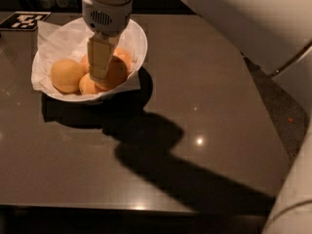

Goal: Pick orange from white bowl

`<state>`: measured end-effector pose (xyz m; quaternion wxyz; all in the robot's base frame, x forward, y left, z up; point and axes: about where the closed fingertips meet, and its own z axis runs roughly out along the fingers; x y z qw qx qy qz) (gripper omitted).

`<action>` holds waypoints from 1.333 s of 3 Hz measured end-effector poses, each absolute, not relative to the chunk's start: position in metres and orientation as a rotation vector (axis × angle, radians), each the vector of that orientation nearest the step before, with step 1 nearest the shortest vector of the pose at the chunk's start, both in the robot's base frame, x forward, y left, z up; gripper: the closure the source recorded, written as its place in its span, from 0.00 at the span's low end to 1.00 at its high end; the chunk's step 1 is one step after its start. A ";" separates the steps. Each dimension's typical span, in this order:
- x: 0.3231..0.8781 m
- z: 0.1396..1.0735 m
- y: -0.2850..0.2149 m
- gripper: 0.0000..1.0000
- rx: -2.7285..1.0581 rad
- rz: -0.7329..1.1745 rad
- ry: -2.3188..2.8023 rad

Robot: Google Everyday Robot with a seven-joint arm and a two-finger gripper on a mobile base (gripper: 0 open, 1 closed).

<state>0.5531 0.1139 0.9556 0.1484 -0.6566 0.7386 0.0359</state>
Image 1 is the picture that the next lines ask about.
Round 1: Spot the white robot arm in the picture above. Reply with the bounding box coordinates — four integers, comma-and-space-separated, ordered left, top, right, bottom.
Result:
180, 0, 312, 234

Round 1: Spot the white paper liner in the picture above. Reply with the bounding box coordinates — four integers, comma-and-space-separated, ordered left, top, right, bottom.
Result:
30, 18, 144, 99

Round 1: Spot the white bowl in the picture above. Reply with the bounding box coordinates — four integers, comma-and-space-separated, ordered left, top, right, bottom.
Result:
31, 17, 148, 103

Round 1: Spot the rear hidden orange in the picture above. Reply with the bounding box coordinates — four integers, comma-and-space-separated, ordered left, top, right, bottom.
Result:
80, 55, 89, 73

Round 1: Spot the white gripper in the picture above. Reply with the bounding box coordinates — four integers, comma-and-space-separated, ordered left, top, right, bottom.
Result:
82, 0, 133, 82

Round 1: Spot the black white marker tag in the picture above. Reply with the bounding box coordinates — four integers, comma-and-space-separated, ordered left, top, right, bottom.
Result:
0, 11, 51, 31

